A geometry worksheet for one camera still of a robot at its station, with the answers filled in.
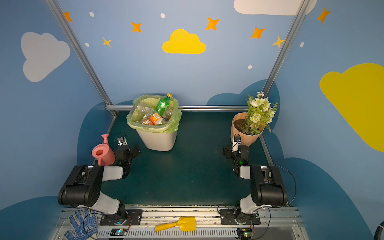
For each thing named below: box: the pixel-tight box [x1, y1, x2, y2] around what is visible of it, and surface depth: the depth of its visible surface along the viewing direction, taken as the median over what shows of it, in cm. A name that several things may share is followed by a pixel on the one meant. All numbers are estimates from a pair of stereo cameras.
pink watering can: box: [91, 134, 116, 166], surface depth 88 cm
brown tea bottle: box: [142, 117, 151, 125], surface depth 80 cm
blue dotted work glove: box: [63, 208, 99, 240], surface depth 73 cm
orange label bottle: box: [149, 112, 163, 126], surface depth 82 cm
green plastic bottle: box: [155, 93, 173, 117], surface depth 88 cm
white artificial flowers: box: [243, 91, 279, 136], surface depth 88 cm
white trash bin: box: [136, 129, 177, 152], surface depth 95 cm
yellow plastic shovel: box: [154, 216, 197, 232], surface depth 73 cm
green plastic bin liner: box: [126, 94, 182, 134], surface depth 85 cm
